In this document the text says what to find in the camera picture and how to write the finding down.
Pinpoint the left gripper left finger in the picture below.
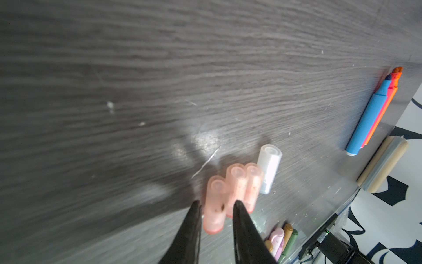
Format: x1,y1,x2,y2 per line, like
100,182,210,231
159,200,202,264

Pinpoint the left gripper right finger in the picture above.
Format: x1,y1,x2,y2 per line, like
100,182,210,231
233,200,276,264

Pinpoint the green marker pen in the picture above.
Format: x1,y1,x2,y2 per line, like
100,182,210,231
278,229,298,264

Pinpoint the brown marker pen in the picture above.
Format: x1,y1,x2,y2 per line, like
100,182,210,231
282,223,293,251

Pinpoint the clear purple pen cap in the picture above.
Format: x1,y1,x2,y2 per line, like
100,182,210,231
203,176,228,235

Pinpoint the clear red pen cap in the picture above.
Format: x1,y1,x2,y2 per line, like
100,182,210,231
243,163,264,213

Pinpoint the clear blue pen cap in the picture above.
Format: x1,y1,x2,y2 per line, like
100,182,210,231
257,144,282,195

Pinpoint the blue marker pen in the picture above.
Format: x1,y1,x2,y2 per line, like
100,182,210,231
345,74,392,156

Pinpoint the orange marker pen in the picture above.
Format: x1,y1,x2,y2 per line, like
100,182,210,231
362,65,403,147

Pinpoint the gold tan marker pen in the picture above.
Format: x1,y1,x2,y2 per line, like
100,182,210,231
264,240,274,253

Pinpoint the light pink marker pen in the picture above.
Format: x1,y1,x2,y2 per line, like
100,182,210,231
269,228,285,257

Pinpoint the beige whiteboard eraser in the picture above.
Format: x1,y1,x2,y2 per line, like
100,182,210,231
357,136,409,193

